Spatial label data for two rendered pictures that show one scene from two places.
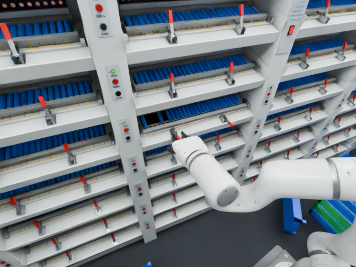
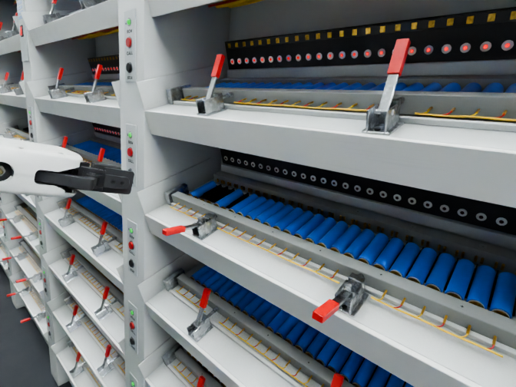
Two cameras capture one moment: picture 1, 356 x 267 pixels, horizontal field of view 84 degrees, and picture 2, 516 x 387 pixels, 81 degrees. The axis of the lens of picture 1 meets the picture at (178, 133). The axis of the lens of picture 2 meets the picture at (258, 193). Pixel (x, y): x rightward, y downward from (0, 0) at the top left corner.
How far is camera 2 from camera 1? 0.81 m
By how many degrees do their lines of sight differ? 60
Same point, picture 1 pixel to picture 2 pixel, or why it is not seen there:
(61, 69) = (101, 18)
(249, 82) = (487, 147)
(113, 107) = (124, 96)
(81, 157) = not seen: hidden behind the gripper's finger
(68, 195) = (90, 242)
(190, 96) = (229, 120)
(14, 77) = (81, 25)
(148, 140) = (164, 213)
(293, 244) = not seen: outside the picture
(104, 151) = not seen: hidden behind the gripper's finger
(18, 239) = (61, 266)
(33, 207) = (71, 228)
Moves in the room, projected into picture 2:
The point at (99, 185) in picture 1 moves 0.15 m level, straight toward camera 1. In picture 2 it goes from (110, 258) to (50, 282)
